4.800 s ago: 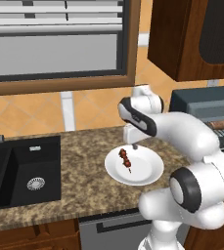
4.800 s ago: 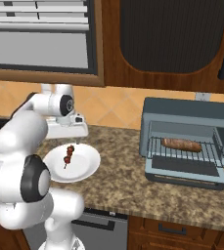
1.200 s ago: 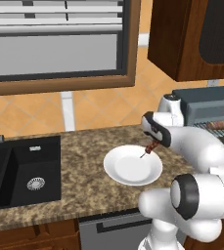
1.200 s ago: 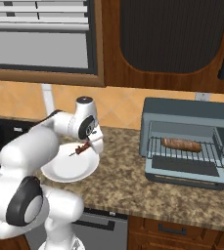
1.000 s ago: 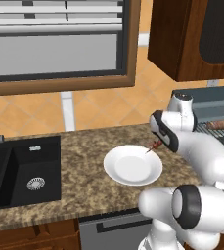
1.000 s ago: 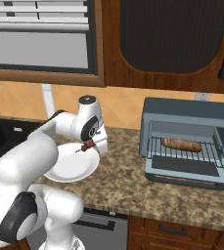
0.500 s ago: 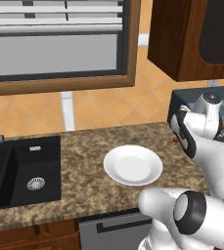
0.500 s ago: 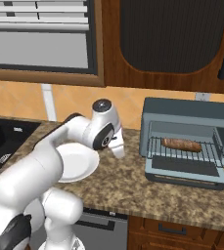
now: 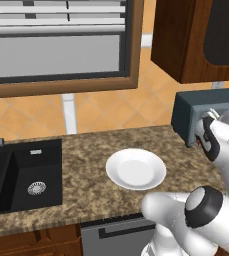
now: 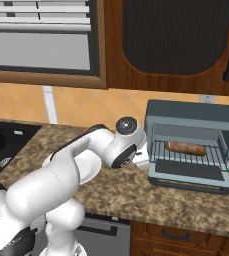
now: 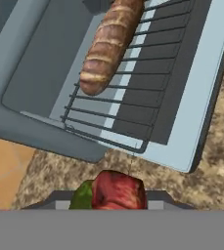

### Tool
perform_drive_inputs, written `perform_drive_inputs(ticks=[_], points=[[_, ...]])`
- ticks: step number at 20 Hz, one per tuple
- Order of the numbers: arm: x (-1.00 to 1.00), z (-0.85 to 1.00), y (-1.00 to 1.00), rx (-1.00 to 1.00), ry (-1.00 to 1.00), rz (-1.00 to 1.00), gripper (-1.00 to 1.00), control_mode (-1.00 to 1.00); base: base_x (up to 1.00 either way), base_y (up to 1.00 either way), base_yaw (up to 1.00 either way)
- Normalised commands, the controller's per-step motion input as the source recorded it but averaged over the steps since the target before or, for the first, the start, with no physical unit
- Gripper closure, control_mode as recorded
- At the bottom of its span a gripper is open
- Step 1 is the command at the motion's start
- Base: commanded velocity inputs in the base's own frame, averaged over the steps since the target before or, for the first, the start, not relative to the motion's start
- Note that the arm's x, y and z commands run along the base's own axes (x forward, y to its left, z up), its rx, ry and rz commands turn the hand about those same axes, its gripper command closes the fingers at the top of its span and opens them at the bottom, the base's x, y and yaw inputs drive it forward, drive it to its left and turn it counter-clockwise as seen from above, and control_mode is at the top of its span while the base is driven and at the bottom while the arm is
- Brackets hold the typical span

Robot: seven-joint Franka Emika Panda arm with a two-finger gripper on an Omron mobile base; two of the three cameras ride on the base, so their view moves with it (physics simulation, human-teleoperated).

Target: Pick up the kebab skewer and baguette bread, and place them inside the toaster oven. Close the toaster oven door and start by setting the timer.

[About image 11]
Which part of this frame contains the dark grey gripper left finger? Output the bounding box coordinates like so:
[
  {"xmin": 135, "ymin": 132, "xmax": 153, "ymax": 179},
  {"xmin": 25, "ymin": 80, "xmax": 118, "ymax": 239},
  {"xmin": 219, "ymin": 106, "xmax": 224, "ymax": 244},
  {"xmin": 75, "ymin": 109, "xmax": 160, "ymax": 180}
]
[{"xmin": 22, "ymin": 190, "xmax": 78, "ymax": 211}]

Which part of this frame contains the grey toaster oven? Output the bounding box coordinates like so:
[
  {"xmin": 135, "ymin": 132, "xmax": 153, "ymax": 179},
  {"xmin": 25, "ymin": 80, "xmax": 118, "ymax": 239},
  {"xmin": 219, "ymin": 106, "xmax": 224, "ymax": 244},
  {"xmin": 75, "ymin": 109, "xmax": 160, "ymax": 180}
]
[{"xmin": 0, "ymin": 0, "xmax": 196, "ymax": 164}]

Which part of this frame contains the red and green kebab skewer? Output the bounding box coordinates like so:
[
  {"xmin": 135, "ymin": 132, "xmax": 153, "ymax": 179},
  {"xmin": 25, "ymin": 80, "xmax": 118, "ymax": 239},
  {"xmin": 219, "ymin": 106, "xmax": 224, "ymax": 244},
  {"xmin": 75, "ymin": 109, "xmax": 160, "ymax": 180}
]
[{"xmin": 67, "ymin": 141, "xmax": 149, "ymax": 211}]

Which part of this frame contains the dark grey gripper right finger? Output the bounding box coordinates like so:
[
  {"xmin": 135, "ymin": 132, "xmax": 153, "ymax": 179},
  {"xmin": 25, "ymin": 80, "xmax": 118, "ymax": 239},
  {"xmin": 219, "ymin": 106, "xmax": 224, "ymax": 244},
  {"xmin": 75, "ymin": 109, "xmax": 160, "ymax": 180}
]
[{"xmin": 144, "ymin": 189, "xmax": 196, "ymax": 211}]

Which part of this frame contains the black wire oven rack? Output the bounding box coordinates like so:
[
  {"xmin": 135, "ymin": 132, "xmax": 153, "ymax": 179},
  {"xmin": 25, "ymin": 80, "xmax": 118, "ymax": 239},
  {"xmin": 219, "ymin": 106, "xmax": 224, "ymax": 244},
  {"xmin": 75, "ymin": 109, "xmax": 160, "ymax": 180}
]
[{"xmin": 60, "ymin": 0, "xmax": 196, "ymax": 154}]

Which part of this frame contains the brown baguette bread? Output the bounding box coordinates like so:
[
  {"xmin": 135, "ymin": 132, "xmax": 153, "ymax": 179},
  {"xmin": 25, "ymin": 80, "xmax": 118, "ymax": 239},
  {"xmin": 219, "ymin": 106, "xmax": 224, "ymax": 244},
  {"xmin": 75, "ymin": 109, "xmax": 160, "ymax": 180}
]
[{"xmin": 79, "ymin": 0, "xmax": 147, "ymax": 97}]

